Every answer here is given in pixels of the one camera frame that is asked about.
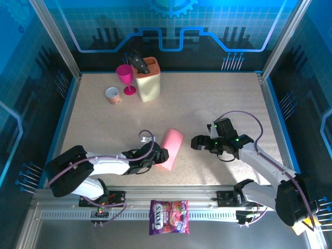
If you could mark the pink paper sheet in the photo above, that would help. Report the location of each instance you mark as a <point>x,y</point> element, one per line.
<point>172,145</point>

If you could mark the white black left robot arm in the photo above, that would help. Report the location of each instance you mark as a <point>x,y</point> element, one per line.
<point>109,162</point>

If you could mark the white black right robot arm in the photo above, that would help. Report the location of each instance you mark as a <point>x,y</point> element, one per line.
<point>259,160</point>

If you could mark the purple candy bag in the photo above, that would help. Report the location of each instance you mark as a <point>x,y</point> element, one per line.
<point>168,218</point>

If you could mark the beige knife block orange top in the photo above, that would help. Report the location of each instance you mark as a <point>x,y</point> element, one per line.
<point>149,88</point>

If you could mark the black controller box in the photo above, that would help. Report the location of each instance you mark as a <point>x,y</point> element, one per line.
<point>99,214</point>
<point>245,216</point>

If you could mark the small tin can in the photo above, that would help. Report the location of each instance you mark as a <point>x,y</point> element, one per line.
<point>113,96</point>

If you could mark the magenta plastic goblet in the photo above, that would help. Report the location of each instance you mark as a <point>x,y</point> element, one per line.
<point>125,74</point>

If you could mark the yellow plastic bag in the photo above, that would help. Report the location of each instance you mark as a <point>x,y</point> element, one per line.
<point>301,228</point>

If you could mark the aluminium frame rail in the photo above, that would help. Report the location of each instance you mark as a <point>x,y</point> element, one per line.
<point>168,193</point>

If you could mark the aluminium side rail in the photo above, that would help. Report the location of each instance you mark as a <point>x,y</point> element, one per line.
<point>64,124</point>
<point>276,124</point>

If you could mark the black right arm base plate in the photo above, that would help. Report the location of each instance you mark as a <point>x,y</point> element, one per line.
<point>223,198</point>

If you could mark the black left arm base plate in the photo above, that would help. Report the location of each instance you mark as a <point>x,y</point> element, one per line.
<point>118,198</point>

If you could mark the aluminium frame post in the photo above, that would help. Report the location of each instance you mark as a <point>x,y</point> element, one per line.
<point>55,39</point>
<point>284,39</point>

